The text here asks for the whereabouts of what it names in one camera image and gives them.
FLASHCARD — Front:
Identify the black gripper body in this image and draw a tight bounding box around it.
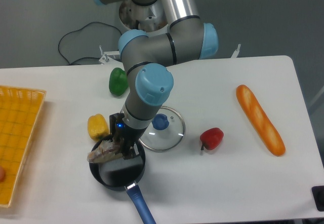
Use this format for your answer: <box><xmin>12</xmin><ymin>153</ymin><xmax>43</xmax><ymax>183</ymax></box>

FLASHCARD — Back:
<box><xmin>109</xmin><ymin>113</ymin><xmax>146</xmax><ymax>148</ymax></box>

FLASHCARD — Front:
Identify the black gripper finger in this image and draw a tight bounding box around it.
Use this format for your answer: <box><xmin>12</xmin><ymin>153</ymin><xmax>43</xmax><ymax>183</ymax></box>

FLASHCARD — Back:
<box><xmin>128</xmin><ymin>142</ymin><xmax>140</xmax><ymax>159</ymax></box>
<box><xmin>119</xmin><ymin>139</ymin><xmax>129</xmax><ymax>160</ymax></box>

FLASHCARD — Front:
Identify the toast sandwich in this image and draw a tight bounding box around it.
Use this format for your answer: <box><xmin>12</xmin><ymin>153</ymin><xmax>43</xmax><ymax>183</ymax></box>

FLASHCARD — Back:
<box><xmin>87</xmin><ymin>140</ymin><xmax>123</xmax><ymax>164</ymax></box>

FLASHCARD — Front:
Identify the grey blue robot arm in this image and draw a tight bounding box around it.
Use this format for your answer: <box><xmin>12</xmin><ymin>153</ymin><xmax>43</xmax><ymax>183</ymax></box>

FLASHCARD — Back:
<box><xmin>88</xmin><ymin>0</ymin><xmax>218</xmax><ymax>163</ymax></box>

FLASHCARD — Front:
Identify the yellow bell pepper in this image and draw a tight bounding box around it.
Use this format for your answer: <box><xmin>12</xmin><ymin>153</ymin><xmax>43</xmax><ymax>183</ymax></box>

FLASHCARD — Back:
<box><xmin>87</xmin><ymin>114</ymin><xmax>110</xmax><ymax>141</ymax></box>

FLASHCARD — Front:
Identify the glass lid blue knob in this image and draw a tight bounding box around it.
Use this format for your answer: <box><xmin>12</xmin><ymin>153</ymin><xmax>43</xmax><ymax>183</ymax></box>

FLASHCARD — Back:
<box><xmin>139</xmin><ymin>106</ymin><xmax>186</xmax><ymax>152</ymax></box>

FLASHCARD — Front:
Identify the green bell pepper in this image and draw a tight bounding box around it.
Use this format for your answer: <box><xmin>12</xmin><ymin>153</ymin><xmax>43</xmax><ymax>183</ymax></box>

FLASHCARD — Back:
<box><xmin>109</xmin><ymin>67</ymin><xmax>128</xmax><ymax>96</ymax></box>

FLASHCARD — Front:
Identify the red bell pepper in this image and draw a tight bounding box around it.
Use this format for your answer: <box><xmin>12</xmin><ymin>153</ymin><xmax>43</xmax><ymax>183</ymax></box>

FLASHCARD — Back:
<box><xmin>199</xmin><ymin>128</ymin><xmax>224</xmax><ymax>155</ymax></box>

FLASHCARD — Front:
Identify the yellow woven basket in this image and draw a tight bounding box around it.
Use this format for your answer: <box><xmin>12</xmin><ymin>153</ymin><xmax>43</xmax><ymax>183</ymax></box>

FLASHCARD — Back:
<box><xmin>1</xmin><ymin>85</ymin><xmax>47</xmax><ymax>208</ymax></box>

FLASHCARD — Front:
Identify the orange baguette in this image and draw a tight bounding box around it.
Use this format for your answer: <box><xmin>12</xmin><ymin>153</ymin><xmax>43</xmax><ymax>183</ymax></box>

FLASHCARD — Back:
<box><xmin>236</xmin><ymin>85</ymin><xmax>286</xmax><ymax>157</ymax></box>

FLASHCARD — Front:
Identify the black device at table corner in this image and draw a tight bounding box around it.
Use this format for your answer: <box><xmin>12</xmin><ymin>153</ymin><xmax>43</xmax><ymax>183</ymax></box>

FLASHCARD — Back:
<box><xmin>311</xmin><ymin>185</ymin><xmax>324</xmax><ymax>212</ymax></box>

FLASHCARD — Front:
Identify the black pot blue handle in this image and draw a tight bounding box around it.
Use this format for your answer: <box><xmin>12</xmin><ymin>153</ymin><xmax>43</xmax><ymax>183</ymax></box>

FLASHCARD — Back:
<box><xmin>89</xmin><ymin>143</ymin><xmax>155</xmax><ymax>223</ymax></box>

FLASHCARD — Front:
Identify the black cable on floor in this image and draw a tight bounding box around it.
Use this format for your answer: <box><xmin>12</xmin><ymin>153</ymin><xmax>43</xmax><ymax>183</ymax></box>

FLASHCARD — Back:
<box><xmin>58</xmin><ymin>21</ymin><xmax>124</xmax><ymax>65</ymax></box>

